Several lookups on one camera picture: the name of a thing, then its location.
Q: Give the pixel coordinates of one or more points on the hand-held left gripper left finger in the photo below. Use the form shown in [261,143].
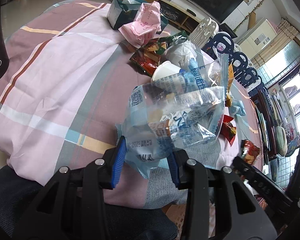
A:
[118,165]

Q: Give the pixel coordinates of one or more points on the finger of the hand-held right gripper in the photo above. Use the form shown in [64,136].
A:
[255,176]

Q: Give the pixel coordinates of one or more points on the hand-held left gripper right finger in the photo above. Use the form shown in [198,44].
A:
[173,170]

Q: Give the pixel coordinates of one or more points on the clear blue printed plastic wrapper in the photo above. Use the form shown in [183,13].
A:
[180,120]

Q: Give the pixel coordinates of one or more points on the pink printed plastic bag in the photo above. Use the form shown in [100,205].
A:
[145,22]

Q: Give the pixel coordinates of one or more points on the grey round cushion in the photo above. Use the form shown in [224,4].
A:
[281,137]

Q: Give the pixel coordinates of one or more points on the small red wrapper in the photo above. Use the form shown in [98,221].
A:
[228,130]

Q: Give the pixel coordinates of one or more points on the stack of books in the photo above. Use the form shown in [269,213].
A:
[267,120]

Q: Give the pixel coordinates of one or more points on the clear wrapper with blue stripe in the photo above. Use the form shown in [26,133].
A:
[197,76]

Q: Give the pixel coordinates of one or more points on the white paper cup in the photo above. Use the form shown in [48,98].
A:
[165,71]

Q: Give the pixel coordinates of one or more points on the small orange wrapper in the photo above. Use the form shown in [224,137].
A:
[230,77]

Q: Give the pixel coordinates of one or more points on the red green snack packet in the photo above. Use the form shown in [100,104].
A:
[153,53]

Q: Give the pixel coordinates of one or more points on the crumpled white plastic bag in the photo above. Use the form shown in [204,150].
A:
[180,52]

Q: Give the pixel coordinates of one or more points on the beige curtain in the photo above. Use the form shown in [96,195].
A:
[277,45]

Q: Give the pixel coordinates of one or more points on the white standing air conditioner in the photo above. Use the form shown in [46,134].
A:
[262,35]

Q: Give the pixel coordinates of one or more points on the dark green tissue pack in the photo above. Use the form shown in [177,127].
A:
[120,12]

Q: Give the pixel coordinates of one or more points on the wooden television cabinet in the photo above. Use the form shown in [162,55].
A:
[160,2]

